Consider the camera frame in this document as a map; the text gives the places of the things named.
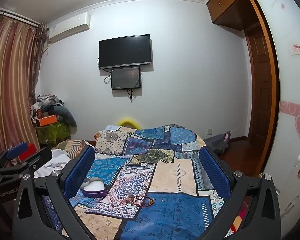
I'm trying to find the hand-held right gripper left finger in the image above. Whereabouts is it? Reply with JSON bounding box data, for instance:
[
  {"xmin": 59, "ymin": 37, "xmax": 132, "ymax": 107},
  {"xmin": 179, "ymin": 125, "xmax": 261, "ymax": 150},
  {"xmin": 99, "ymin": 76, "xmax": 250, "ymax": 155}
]
[{"xmin": 12, "ymin": 145, "xmax": 96, "ymax": 240}]

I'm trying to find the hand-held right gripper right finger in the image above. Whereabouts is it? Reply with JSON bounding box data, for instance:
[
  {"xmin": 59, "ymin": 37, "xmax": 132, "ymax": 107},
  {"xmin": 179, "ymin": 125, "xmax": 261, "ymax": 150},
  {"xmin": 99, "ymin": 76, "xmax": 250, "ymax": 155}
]
[{"xmin": 199, "ymin": 146, "xmax": 282, "ymax": 240}]

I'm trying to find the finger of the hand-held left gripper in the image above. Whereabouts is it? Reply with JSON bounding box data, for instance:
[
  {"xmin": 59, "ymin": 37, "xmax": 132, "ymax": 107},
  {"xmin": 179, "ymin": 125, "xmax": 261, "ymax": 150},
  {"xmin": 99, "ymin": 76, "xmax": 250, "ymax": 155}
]
[
  {"xmin": 0, "ymin": 147, "xmax": 53, "ymax": 182},
  {"xmin": 0, "ymin": 142, "xmax": 28, "ymax": 172}
]

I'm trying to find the purple heart-shaped jewelry box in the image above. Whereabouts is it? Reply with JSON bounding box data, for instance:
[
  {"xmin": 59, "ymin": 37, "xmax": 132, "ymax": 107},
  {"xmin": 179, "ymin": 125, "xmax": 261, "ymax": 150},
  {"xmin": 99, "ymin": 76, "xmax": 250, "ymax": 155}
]
[{"xmin": 80, "ymin": 177, "xmax": 107, "ymax": 198}]

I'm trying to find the red box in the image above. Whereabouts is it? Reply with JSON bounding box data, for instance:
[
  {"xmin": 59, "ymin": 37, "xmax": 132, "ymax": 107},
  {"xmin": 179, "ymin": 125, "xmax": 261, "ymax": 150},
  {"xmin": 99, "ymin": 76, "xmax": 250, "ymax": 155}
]
[{"xmin": 19, "ymin": 143, "xmax": 37, "ymax": 165}]

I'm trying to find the white cloth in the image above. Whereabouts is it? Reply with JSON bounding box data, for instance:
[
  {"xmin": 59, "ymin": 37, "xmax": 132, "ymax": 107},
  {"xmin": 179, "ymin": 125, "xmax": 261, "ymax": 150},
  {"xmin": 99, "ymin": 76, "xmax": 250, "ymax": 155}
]
[{"xmin": 34, "ymin": 149, "xmax": 74, "ymax": 178}]

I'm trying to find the striped brown cloth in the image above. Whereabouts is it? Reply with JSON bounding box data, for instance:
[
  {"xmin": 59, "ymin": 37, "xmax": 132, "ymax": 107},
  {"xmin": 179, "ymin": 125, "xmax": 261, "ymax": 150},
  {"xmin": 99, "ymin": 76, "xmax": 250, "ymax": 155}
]
[{"xmin": 51, "ymin": 140, "xmax": 88, "ymax": 158}]

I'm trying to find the green patterned cloth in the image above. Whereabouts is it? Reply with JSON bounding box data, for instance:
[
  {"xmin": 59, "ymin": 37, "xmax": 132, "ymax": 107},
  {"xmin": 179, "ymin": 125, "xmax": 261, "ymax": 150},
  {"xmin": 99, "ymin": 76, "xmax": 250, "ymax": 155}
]
[{"xmin": 36, "ymin": 122, "xmax": 71, "ymax": 144}]

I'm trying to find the grey bag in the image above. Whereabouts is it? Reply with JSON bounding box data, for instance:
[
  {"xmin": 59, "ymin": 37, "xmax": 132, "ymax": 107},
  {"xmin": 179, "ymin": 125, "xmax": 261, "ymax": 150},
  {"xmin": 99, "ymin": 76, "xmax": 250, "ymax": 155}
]
[{"xmin": 204, "ymin": 131, "xmax": 232, "ymax": 156}]

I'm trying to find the orange box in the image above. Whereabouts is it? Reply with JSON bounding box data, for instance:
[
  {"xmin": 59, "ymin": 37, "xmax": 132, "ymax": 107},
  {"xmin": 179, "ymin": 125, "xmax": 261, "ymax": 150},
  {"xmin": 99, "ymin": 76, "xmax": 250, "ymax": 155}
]
[{"xmin": 38, "ymin": 115, "xmax": 58, "ymax": 127}]

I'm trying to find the beige dotted pillow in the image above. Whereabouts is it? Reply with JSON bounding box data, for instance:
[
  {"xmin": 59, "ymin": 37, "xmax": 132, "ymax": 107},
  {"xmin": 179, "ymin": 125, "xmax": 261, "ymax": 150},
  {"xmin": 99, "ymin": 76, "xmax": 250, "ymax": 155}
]
[{"xmin": 94, "ymin": 129, "xmax": 128, "ymax": 156}]

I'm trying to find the blue patchwork blanket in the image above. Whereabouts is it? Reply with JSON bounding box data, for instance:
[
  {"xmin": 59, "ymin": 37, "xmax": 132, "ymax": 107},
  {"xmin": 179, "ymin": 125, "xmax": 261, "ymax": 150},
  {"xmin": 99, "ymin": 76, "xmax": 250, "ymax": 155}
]
[{"xmin": 40, "ymin": 124, "xmax": 243, "ymax": 240}]

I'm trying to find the grey pillow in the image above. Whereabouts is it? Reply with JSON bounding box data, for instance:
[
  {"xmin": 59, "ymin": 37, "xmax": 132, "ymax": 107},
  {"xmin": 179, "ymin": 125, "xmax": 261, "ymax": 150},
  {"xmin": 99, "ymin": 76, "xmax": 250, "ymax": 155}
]
[{"xmin": 54, "ymin": 106, "xmax": 77, "ymax": 128}]

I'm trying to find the pile of clothes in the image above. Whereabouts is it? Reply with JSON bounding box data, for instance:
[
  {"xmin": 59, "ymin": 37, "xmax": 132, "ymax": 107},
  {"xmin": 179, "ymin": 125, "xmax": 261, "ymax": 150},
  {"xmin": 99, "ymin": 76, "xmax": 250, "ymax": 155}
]
[{"xmin": 30, "ymin": 94, "xmax": 65, "ymax": 128}]

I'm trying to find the striped red curtain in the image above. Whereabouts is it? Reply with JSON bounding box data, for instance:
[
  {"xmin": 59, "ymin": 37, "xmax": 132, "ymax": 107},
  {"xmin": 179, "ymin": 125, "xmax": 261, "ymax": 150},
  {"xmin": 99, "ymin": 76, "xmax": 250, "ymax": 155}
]
[{"xmin": 0, "ymin": 12, "xmax": 49, "ymax": 160}]

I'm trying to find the brown wooden door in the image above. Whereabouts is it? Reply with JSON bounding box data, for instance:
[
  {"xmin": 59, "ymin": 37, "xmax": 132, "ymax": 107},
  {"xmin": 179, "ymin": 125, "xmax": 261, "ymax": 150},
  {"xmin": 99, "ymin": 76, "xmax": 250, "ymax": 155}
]
[{"xmin": 245, "ymin": 22, "xmax": 272, "ymax": 162}]

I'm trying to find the white heart-print wardrobe door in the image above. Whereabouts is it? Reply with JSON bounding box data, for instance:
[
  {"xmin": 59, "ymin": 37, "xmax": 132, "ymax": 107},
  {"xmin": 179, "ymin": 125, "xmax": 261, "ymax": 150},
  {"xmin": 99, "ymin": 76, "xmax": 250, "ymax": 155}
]
[{"xmin": 249, "ymin": 0, "xmax": 300, "ymax": 228}]

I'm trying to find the white air conditioner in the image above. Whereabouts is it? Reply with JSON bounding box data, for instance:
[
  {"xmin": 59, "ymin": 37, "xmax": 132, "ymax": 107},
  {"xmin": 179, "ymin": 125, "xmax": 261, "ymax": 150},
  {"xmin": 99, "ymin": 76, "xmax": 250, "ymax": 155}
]
[{"xmin": 47, "ymin": 12, "xmax": 91, "ymax": 43}]

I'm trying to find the curtain rod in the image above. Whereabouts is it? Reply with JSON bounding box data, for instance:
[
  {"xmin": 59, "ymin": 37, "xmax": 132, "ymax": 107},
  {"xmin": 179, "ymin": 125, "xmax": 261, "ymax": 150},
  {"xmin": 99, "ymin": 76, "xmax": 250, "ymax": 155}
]
[{"xmin": 0, "ymin": 8, "xmax": 42, "ymax": 27}]

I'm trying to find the wooden overhead cabinet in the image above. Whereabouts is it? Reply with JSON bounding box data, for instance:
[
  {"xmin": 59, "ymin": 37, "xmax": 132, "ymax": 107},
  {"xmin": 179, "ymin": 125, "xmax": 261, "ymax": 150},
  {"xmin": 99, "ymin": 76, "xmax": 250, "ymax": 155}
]
[{"xmin": 206, "ymin": 0, "xmax": 253, "ymax": 31}]

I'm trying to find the black monitor cable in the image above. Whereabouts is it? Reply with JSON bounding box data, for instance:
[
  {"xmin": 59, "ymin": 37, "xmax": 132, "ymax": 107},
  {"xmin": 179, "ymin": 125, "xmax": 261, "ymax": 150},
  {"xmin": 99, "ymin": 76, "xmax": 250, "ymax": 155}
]
[{"xmin": 126, "ymin": 67, "xmax": 142, "ymax": 103}]

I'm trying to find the small black wall monitor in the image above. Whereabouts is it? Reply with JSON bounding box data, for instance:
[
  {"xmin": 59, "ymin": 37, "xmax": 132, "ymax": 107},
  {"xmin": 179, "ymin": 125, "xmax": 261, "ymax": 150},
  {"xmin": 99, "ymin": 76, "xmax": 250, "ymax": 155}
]
[{"xmin": 110, "ymin": 66, "xmax": 141, "ymax": 91}]

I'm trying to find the black wall television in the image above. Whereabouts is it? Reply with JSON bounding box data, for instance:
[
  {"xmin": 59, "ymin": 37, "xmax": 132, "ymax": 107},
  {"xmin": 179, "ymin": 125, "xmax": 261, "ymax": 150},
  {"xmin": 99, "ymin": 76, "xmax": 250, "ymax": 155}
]
[{"xmin": 98, "ymin": 34, "xmax": 153, "ymax": 70}]

